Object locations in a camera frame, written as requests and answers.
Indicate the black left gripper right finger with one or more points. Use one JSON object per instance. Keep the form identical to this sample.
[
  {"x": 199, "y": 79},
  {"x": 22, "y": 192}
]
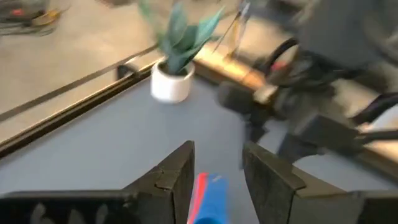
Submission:
[{"x": 270, "y": 186}]

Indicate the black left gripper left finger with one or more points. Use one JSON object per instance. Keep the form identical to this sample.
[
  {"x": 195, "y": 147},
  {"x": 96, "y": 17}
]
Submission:
[{"x": 168, "y": 186}]

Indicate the blue measuring cup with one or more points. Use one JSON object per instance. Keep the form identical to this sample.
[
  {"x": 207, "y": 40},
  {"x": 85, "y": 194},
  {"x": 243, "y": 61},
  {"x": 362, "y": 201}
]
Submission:
[{"x": 214, "y": 202}]

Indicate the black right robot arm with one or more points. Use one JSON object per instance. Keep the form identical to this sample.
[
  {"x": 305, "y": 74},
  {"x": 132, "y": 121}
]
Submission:
[{"x": 311, "y": 93}]

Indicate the grey table mat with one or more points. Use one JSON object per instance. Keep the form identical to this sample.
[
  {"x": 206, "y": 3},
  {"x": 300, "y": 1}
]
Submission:
[{"x": 109, "y": 140}]

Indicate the potted plant in white pot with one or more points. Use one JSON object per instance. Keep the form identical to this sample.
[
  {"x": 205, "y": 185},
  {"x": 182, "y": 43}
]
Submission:
[{"x": 174, "y": 84}]

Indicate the distant dark floor equipment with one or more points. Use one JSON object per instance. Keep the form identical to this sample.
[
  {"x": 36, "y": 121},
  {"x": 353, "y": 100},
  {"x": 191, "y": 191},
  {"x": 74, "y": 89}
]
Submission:
[{"x": 28, "y": 17}]

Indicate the black metal table frame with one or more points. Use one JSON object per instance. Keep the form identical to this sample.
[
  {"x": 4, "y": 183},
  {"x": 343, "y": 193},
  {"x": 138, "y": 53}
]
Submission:
[{"x": 62, "y": 117}]

